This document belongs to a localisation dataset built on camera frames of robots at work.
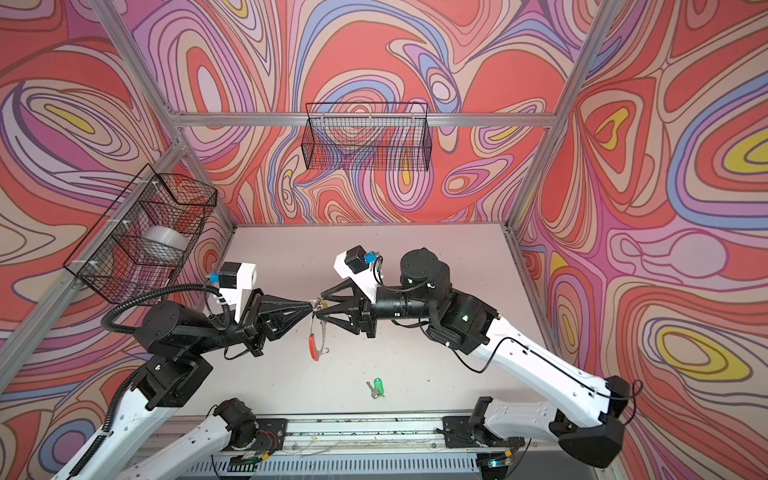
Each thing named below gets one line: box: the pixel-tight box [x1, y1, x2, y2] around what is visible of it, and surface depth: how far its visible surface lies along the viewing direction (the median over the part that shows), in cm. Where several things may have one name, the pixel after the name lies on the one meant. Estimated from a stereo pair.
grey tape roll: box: [142, 225, 189, 262], surface depth 74 cm
